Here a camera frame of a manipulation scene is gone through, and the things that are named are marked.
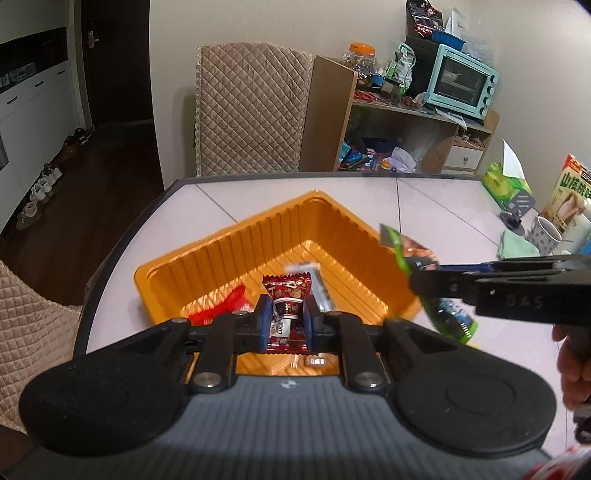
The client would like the bright red snack packet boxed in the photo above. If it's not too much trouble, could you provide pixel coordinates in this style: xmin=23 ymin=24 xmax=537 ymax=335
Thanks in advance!
xmin=188 ymin=284 xmax=250 ymax=325

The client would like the black red box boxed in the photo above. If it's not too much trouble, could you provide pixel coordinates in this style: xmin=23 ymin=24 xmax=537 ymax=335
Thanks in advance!
xmin=405 ymin=0 xmax=445 ymax=38

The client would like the clear black seaweed packet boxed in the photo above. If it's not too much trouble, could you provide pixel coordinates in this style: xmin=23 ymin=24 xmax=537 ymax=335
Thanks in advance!
xmin=285 ymin=261 xmax=334 ymax=315

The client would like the dark red picture snack packet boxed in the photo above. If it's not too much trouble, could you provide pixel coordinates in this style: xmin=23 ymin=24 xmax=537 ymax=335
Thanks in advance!
xmin=262 ymin=273 xmax=311 ymax=354

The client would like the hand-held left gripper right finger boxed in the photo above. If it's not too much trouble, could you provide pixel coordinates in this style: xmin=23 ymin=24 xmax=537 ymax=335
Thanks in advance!
xmin=302 ymin=298 xmax=462 ymax=393

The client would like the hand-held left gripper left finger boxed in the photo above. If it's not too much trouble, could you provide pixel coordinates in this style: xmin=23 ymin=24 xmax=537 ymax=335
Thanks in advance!
xmin=74 ymin=295 xmax=273 ymax=394

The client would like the white cabinet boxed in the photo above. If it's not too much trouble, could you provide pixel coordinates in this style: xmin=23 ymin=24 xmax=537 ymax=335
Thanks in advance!
xmin=0 ymin=60 xmax=86 ymax=232

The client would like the beige quilted chair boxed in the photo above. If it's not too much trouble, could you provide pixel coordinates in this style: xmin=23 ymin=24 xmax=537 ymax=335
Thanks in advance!
xmin=193 ymin=42 xmax=315 ymax=177
xmin=0 ymin=258 xmax=84 ymax=435

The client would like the green white snack bag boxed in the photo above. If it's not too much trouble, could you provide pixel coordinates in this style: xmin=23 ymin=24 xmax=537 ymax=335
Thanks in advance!
xmin=383 ymin=44 xmax=417 ymax=94

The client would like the clear jar orange lid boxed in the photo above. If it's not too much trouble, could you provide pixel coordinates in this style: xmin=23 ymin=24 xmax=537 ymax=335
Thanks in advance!
xmin=342 ymin=42 xmax=379 ymax=91

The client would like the teal toaster oven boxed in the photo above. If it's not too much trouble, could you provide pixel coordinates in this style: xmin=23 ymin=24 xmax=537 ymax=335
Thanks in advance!
xmin=422 ymin=44 xmax=500 ymax=122

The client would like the orange plastic tray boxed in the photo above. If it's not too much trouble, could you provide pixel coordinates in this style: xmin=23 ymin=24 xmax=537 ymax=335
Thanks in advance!
xmin=134 ymin=189 xmax=423 ymax=376

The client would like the green cloth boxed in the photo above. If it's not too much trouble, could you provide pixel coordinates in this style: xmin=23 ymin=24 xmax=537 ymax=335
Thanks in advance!
xmin=496 ymin=229 xmax=541 ymax=260

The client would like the grey phone stand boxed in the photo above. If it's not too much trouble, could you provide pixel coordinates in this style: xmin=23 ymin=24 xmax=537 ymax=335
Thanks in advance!
xmin=500 ymin=193 xmax=537 ymax=234

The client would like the row of shoes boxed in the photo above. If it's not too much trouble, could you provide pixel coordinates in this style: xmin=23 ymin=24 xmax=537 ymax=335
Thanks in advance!
xmin=16 ymin=127 xmax=93 ymax=232

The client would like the person's right hand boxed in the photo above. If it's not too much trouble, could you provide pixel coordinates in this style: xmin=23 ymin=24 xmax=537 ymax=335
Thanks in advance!
xmin=553 ymin=323 xmax=591 ymax=411

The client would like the red white clothing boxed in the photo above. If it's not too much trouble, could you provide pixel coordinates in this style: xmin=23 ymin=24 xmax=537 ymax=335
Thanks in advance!
xmin=529 ymin=440 xmax=591 ymax=480

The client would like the wooden shelf unit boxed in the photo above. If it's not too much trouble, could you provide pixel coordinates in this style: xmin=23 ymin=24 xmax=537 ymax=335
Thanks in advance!
xmin=300 ymin=55 xmax=500 ymax=175

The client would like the white dotted mug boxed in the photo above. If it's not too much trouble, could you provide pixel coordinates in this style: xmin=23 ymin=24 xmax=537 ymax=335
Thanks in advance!
xmin=525 ymin=216 xmax=563 ymax=257

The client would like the white shelf drawer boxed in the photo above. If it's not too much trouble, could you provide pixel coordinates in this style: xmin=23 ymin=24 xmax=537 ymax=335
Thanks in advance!
xmin=445 ymin=145 xmax=486 ymax=169

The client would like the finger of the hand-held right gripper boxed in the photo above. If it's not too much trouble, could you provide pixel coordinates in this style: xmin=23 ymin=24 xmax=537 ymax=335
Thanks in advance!
xmin=409 ymin=267 xmax=491 ymax=306
xmin=438 ymin=255 xmax=574 ymax=278

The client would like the green brown snack packet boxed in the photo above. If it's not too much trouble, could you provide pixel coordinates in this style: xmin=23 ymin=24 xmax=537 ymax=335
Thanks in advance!
xmin=379 ymin=224 xmax=479 ymax=345

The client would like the green tissue box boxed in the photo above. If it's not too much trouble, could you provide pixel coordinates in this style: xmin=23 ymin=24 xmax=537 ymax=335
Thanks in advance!
xmin=481 ymin=140 xmax=534 ymax=209

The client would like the dark door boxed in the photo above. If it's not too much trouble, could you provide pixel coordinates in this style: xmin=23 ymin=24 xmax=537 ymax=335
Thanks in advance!
xmin=69 ymin=0 xmax=156 ymax=126

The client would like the blue plastic basket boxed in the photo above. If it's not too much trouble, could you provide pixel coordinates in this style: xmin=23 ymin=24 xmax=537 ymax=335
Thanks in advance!
xmin=431 ymin=30 xmax=467 ymax=51

